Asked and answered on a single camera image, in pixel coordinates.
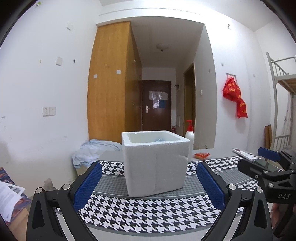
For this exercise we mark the houndstooth table mat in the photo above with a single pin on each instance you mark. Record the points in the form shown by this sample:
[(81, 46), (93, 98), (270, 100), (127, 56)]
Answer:
[(110, 208)]

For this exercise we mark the papers on floor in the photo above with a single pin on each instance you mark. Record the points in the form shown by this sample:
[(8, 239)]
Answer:
[(13, 199)]

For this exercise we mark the red snack packet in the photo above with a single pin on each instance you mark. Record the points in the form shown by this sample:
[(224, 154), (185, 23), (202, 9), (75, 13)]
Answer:
[(201, 156)]

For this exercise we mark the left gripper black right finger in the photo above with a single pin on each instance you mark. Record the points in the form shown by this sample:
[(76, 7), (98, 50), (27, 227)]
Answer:
[(255, 222)]

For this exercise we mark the black smartphone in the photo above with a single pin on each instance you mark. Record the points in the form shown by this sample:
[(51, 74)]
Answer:
[(267, 165)]

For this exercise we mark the red plastic bag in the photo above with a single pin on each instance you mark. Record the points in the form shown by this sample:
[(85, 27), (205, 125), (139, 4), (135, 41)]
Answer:
[(232, 92)]

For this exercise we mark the white remote control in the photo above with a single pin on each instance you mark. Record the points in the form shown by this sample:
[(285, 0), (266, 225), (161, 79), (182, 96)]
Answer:
[(244, 154)]

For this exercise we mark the white pump lotion bottle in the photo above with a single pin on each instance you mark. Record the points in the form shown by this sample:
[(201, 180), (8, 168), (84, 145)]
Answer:
[(190, 136)]

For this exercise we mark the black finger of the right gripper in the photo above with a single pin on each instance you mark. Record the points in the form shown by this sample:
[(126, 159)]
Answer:
[(261, 174), (274, 156)]

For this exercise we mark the ceiling lamp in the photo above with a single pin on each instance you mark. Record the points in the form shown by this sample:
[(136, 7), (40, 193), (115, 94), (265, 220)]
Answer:
[(162, 47)]

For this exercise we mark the white wall socket pair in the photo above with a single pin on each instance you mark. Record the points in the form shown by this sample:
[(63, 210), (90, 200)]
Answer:
[(48, 111)]

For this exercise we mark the white styrofoam box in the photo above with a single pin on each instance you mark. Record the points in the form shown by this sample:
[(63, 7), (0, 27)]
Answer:
[(154, 167)]

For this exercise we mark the light blue crumpled cloth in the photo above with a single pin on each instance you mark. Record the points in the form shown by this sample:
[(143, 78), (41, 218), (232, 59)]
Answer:
[(92, 150)]

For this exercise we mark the person right hand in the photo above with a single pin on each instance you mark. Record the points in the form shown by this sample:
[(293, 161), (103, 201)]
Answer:
[(275, 214)]

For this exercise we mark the metal bunk bed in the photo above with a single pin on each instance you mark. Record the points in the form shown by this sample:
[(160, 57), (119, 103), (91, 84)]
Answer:
[(282, 73)]

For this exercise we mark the dark brown entrance door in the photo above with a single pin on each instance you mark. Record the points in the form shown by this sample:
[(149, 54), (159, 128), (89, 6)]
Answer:
[(156, 105)]

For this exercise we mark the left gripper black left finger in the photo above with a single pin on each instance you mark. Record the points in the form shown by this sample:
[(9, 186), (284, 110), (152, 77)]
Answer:
[(43, 223)]

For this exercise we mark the wooden boards against wall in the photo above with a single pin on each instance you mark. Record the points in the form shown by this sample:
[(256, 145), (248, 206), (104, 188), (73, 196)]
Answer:
[(268, 137)]

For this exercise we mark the wooden wardrobe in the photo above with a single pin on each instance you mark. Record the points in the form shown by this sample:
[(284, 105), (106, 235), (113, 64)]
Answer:
[(114, 97)]

